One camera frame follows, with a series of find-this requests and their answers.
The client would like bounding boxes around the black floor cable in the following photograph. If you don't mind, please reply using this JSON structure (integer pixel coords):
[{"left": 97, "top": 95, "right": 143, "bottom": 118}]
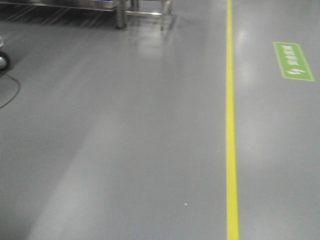
[{"left": 0, "top": 73, "right": 21, "bottom": 110}]

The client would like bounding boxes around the stainless steel cart frame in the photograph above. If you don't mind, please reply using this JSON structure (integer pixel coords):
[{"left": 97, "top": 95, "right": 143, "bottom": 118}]
[{"left": 0, "top": 0, "right": 173, "bottom": 30}]

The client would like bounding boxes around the black caster wheel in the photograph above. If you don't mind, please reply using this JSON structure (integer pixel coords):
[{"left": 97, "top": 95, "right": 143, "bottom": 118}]
[{"left": 0, "top": 51, "right": 11, "bottom": 71}]

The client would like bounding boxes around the green floor sign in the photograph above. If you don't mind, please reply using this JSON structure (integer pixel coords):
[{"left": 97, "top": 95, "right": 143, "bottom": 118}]
[{"left": 272, "top": 41, "right": 315, "bottom": 82}]

